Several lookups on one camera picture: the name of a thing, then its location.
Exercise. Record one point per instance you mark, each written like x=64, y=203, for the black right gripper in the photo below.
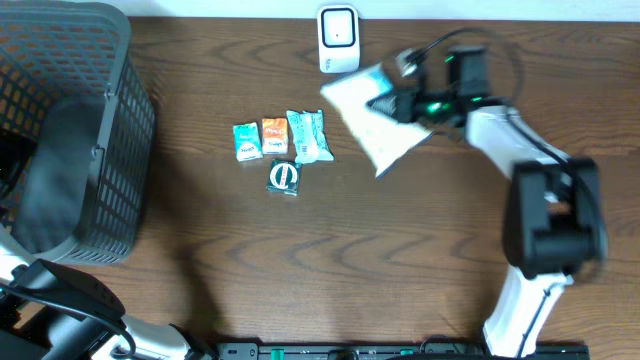
x=401, y=106

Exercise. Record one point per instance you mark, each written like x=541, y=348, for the cream blue snack bag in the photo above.
x=383, y=139

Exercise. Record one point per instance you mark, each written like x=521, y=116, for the teal green wipes pack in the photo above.
x=308, y=136

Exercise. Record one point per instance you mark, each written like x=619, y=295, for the orange tissue pack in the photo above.
x=275, y=136

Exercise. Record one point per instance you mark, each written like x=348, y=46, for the small green black box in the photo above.
x=284, y=177

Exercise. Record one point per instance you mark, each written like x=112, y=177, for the teal green tissue pack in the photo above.
x=247, y=142

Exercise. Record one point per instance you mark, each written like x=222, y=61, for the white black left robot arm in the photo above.
x=51, y=311

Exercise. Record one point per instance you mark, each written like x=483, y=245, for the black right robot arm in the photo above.
x=552, y=224

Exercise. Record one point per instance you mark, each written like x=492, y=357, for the grey plastic mesh basket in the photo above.
x=83, y=127

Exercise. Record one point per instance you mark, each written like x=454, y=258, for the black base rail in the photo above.
x=438, y=349

